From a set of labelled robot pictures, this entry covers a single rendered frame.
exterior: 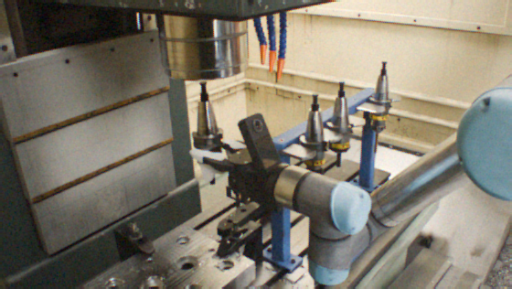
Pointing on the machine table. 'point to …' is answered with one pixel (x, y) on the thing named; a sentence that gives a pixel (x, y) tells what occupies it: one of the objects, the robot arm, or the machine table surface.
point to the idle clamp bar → (240, 218)
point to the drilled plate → (240, 273)
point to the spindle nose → (202, 48)
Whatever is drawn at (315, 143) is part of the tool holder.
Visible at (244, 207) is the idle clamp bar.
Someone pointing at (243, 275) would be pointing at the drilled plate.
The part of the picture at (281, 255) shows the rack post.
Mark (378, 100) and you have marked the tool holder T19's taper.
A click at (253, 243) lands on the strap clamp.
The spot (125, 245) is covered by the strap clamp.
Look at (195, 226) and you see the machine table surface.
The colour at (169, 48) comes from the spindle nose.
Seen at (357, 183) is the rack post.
